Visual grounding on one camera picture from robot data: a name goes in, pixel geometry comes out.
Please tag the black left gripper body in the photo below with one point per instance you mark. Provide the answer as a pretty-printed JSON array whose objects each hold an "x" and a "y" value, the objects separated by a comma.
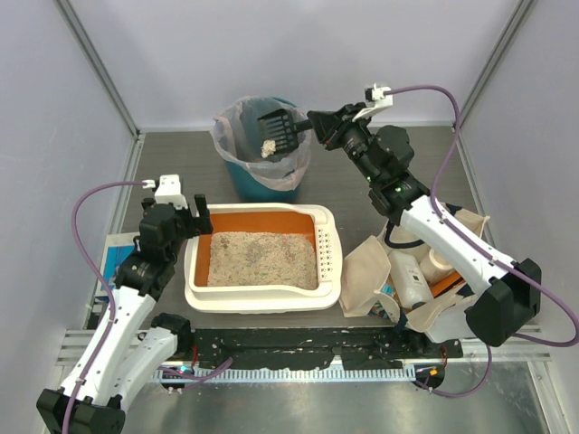
[{"x": 191, "y": 221}]

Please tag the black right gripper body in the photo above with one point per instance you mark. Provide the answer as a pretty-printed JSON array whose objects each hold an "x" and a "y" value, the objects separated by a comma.
[{"x": 332, "y": 129}]

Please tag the black litter scoop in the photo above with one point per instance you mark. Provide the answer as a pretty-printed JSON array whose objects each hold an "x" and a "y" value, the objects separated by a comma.
[{"x": 279, "y": 125}]

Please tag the litter clump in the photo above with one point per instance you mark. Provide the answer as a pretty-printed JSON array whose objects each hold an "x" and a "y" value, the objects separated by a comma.
[{"x": 268, "y": 148}]

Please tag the white orange litter box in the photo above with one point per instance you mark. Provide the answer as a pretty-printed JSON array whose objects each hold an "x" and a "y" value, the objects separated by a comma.
[{"x": 313, "y": 221}]

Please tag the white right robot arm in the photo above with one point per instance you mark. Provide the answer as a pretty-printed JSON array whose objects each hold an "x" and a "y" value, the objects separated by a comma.
[{"x": 506, "y": 296}]

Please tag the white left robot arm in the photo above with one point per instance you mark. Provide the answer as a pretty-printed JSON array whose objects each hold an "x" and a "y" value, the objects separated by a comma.
[{"x": 98, "y": 392}]

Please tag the cat litter sand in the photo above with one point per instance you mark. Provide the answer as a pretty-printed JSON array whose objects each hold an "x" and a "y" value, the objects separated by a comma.
[{"x": 240, "y": 258}]

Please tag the blue white box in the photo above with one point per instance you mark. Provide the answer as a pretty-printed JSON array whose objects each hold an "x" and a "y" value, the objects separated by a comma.
[{"x": 116, "y": 250}]

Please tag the clear plastic bin liner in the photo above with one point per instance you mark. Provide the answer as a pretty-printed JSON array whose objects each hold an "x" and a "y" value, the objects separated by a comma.
[{"x": 253, "y": 167}]

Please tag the beige canvas tote bag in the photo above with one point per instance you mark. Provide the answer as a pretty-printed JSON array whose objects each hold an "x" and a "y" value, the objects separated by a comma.
[{"x": 367, "y": 289}]

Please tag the white plastic bottle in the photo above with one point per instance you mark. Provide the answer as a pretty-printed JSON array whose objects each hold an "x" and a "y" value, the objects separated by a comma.
[{"x": 409, "y": 282}]

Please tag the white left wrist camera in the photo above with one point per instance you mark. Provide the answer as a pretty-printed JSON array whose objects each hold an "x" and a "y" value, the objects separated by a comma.
[{"x": 167, "y": 190}]

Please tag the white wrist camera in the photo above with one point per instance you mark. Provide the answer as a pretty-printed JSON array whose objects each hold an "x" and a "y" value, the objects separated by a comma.
[
  {"x": 167, "y": 190},
  {"x": 377, "y": 99}
]

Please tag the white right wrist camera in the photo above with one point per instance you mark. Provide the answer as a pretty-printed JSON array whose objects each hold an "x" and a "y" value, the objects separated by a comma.
[{"x": 377, "y": 99}]

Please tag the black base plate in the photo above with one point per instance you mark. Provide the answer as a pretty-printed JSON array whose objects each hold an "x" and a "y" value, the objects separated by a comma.
[{"x": 360, "y": 348}]

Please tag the white slotted cable duct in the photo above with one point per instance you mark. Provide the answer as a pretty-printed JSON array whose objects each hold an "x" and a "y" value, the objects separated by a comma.
[{"x": 334, "y": 373}]

